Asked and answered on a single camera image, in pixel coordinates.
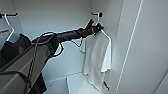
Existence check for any white wire hanger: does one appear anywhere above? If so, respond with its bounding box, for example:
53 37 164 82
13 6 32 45
79 23 113 44
2 14 21 43

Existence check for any black wardrobe hook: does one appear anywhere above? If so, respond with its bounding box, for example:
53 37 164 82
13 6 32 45
0 11 19 19
91 11 104 19

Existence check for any white t-shirt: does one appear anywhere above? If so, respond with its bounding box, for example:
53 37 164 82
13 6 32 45
79 31 113 92

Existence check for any white wardrobe body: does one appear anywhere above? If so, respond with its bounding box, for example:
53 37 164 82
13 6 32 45
0 0 144 94

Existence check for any black garment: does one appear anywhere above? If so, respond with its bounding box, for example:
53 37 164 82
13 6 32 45
0 33 48 94

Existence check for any white label orange stripe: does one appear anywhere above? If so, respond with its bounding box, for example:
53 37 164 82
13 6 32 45
0 29 10 35

